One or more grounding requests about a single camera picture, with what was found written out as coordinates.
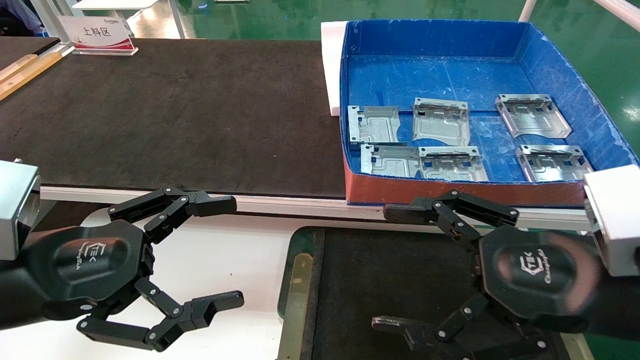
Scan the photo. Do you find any person in blue clothes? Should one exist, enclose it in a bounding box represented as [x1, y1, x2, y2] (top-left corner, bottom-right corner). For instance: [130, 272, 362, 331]
[0, 0, 43, 36]

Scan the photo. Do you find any stamped sheet metal part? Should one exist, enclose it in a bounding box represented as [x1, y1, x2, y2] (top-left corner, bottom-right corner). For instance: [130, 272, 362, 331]
[515, 145, 594, 183]
[348, 105, 401, 146]
[412, 97, 471, 147]
[419, 146, 489, 182]
[360, 144, 423, 179]
[495, 93, 573, 139]

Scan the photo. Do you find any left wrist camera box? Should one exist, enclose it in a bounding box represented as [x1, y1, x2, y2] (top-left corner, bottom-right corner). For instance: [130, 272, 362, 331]
[0, 160, 41, 262]

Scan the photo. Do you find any aluminium table edge rail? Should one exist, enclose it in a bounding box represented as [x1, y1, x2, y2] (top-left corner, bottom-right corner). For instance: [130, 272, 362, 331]
[40, 186, 593, 232]

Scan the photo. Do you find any white red sign placard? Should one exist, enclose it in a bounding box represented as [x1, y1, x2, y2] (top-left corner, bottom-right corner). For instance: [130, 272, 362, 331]
[57, 15, 139, 56]

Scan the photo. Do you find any long wooden strip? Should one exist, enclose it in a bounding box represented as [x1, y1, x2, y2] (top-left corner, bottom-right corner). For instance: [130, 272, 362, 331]
[0, 52, 63, 101]

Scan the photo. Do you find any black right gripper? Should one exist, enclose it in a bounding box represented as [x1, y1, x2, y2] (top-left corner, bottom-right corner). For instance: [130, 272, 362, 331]
[371, 189, 603, 360]

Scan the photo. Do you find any blue corrugated plastic box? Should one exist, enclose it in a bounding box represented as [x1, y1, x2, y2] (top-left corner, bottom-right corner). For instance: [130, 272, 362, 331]
[340, 19, 640, 207]

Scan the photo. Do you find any black tray container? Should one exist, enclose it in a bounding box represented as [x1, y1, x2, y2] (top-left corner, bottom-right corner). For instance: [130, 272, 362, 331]
[277, 226, 596, 360]

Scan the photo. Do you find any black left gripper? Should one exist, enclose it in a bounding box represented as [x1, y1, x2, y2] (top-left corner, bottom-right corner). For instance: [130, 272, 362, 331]
[27, 187, 245, 352]

